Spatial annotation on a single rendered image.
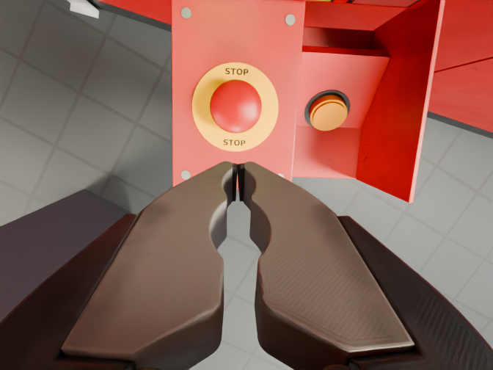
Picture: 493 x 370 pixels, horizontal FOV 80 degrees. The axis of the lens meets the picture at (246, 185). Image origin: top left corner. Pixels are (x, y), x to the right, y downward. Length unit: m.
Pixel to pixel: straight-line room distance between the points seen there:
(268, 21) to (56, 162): 1.02
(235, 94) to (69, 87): 0.97
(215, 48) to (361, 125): 0.18
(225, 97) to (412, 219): 1.13
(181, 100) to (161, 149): 0.81
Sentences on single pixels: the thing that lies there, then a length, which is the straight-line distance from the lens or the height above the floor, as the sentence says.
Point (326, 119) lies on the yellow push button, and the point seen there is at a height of 0.72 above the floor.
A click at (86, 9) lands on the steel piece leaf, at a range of 1.18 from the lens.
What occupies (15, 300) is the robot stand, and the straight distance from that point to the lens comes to 0.68.
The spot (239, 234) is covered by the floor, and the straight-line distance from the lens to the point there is 1.11.
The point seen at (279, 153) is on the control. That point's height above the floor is 0.78.
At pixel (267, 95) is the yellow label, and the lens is 0.26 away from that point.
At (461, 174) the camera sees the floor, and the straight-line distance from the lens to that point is 1.35.
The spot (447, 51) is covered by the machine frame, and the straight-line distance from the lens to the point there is 0.64.
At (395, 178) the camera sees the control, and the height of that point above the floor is 0.79.
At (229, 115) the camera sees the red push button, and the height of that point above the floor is 0.81.
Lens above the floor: 1.04
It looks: 78 degrees down
